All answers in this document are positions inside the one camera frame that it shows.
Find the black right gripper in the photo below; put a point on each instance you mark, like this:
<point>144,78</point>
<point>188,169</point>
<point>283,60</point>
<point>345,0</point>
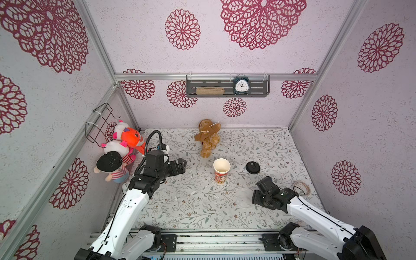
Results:
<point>262,192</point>

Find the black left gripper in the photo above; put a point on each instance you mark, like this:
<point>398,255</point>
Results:
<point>182,167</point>

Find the translucent leak-proof paper sheet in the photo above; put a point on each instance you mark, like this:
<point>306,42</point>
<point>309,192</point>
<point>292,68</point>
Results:
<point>244,198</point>

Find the black cup lid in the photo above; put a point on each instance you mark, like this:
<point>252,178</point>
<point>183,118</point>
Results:
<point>253,167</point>

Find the paper milk tea cup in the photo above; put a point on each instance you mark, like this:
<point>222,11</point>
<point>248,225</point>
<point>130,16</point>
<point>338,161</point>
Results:
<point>221,168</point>

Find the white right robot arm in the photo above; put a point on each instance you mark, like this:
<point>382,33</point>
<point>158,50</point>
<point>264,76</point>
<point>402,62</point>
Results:
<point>334,239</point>

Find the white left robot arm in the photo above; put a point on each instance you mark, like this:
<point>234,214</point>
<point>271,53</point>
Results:
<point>153,170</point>

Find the roll of clear tape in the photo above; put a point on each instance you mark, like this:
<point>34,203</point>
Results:
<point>301,188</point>

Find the brown teddy bear plush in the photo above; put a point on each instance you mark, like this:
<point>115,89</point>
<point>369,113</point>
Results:
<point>208,136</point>

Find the pink white pig plush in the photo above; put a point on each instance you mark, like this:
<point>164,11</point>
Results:
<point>116,144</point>

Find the black-haired doll plush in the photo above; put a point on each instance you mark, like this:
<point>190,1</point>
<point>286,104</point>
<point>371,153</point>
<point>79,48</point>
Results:
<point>111,163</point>

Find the teal alarm clock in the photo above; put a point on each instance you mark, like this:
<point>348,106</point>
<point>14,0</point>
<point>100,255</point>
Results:
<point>241,85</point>

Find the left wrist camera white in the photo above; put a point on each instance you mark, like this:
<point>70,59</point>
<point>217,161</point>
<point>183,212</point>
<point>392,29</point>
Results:
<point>165,148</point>

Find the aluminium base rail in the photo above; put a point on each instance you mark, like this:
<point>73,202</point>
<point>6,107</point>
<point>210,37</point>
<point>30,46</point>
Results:
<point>199,240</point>

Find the black wire basket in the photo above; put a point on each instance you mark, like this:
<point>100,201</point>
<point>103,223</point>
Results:
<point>94,129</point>

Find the grey wall shelf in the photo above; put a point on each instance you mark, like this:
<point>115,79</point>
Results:
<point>259,86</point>

